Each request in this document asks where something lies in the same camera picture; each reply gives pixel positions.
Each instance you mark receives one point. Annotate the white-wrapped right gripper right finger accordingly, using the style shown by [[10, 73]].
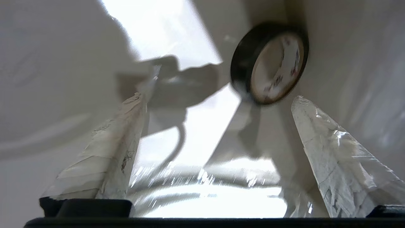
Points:
[[341, 158]]

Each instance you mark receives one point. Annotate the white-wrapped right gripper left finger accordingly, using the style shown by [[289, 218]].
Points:
[[104, 158]]

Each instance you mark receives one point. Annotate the black tape roll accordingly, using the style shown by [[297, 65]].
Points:
[[246, 63]]

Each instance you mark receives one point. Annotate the white slippers in clear bag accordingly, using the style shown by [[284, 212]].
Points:
[[215, 196]]

